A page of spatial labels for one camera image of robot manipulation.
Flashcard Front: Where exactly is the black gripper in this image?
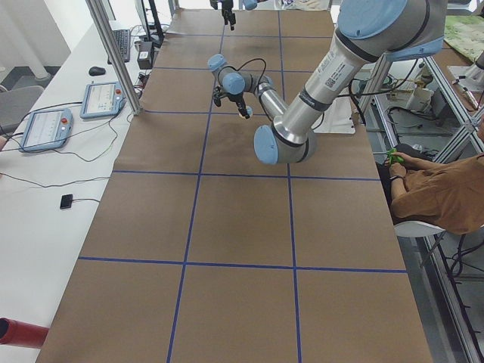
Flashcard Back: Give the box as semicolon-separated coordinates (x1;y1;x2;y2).
209;0;236;30
212;85;249;113

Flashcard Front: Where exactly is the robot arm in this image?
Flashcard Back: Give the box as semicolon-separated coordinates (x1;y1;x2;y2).
207;0;448;165
209;0;260;31

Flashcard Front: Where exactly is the black power adapter box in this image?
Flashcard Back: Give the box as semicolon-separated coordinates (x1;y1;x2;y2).
137;42;154;70

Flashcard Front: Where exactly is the black keyboard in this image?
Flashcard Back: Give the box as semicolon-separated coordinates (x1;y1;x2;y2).
112;29;131;63

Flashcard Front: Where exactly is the far teach pendant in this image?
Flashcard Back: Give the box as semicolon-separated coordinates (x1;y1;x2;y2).
79;82;126;119

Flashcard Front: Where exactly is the teach pendant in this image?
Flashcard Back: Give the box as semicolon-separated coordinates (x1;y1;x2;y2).
79;82;126;119
19;108;73;153

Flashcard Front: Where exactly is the black computer mouse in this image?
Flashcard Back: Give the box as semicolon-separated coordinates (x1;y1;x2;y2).
88;67;106;76

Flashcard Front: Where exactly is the brown paper table mat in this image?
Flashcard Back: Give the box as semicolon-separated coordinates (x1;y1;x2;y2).
38;11;432;362

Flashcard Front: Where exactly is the green handheld controller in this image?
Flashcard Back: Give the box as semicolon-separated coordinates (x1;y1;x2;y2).
386;148;405;165

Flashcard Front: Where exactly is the small black square device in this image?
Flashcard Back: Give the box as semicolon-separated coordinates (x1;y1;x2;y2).
60;194;73;209

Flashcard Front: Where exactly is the near teach pendant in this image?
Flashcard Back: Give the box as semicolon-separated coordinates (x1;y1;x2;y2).
19;108;73;153

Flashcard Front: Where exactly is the white chair seat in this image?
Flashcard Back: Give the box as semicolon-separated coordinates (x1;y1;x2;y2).
394;221;445;237

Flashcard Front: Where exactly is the seated person brown shirt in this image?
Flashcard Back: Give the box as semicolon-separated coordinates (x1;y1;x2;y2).
376;144;483;234

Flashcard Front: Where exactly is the red cylinder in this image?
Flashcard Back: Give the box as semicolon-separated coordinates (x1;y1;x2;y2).
1;318;49;349

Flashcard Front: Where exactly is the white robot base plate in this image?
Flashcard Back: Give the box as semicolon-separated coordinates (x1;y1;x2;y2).
312;109;355;135

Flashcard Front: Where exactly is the aluminium frame post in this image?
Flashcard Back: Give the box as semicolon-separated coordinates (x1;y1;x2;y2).
85;0;142;116

